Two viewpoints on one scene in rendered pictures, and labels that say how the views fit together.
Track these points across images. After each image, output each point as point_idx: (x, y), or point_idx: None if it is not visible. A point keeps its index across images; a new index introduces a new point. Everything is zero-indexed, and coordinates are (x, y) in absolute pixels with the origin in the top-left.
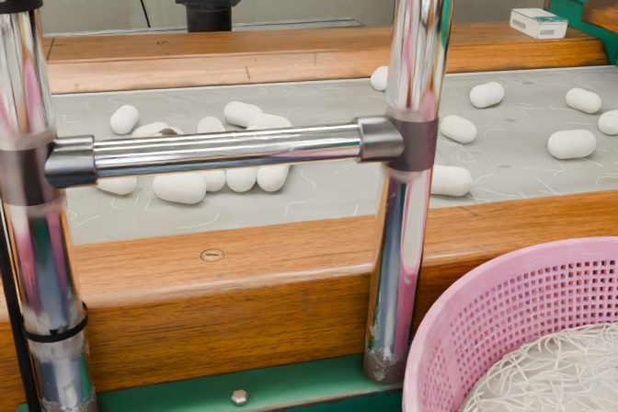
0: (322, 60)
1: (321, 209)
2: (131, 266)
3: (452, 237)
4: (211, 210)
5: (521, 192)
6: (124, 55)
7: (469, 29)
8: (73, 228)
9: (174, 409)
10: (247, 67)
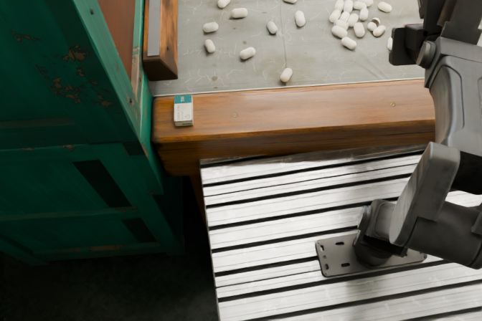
0: (312, 88)
1: None
2: None
3: None
4: None
5: None
6: (407, 87)
7: (221, 119)
8: None
9: None
10: (348, 85)
